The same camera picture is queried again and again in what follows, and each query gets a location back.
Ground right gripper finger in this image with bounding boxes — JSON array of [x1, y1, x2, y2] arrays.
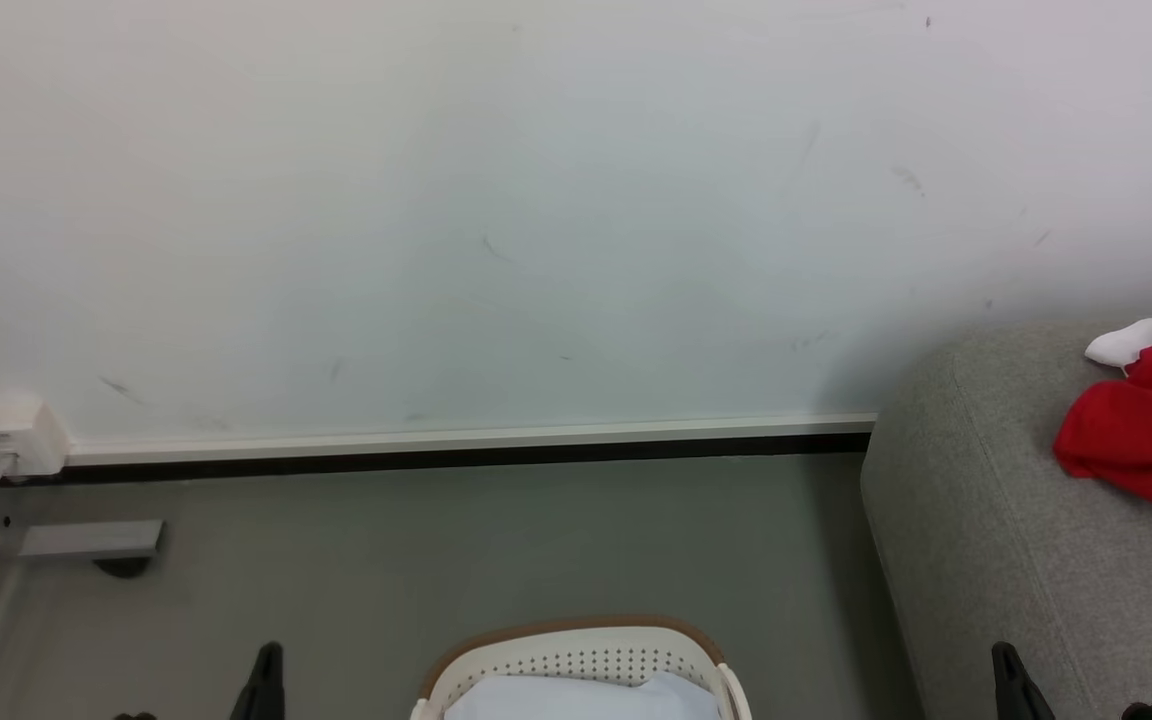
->
[[990, 641, 1058, 720]]

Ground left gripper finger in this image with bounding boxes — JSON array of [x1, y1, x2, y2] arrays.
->
[[230, 642, 286, 720]]

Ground red and white garment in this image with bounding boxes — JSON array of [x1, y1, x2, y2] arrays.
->
[[1052, 291, 1152, 505]]

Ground white perforated laundry basket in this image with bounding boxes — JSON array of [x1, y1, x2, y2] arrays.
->
[[410, 615, 753, 720]]

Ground grey fabric sofa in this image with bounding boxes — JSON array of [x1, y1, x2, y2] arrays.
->
[[858, 317, 1152, 720]]

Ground grey metal foot bar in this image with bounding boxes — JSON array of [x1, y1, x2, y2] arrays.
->
[[17, 519, 166, 560]]

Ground black skirting strip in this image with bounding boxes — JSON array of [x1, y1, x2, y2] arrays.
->
[[24, 431, 873, 488]]

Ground pale blue-white garment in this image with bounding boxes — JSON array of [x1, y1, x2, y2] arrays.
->
[[443, 669, 723, 720]]

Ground white skirting strip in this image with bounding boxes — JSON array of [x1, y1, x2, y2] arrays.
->
[[65, 412, 878, 468]]

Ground white wall socket box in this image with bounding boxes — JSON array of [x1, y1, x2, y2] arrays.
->
[[0, 395, 71, 478]]

